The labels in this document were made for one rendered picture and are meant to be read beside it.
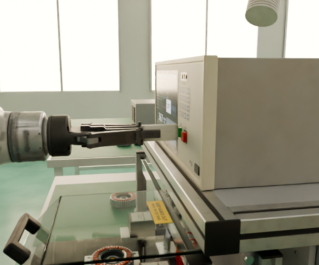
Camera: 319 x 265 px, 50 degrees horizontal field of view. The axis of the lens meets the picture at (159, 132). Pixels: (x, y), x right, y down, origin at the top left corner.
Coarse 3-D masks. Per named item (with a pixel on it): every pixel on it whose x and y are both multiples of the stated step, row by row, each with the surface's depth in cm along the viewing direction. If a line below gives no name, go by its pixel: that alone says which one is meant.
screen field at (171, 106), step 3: (168, 99) 76; (168, 102) 76; (171, 102) 73; (174, 102) 70; (168, 105) 76; (171, 105) 73; (174, 105) 70; (168, 108) 76; (171, 108) 73; (174, 108) 70; (168, 111) 76; (171, 111) 73; (174, 111) 70; (171, 114) 74; (174, 114) 70
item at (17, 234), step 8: (24, 216) 56; (16, 224) 55; (24, 224) 54; (32, 224) 57; (40, 224) 58; (16, 232) 51; (32, 232) 57; (8, 240) 50; (16, 240) 49; (8, 248) 47; (16, 248) 48; (24, 248) 49; (8, 256) 48; (16, 256) 48; (24, 256) 48
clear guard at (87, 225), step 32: (128, 192) 67; (160, 192) 67; (64, 224) 53; (96, 224) 53; (128, 224) 53; (160, 224) 53; (32, 256) 48; (64, 256) 44; (96, 256) 44; (128, 256) 44; (160, 256) 44
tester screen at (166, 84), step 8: (160, 80) 85; (168, 80) 75; (176, 80) 68; (160, 88) 86; (168, 88) 76; (176, 88) 68; (160, 96) 86; (168, 96) 76; (176, 96) 68; (160, 104) 86; (176, 104) 68; (160, 112) 87; (176, 112) 69; (176, 120) 69
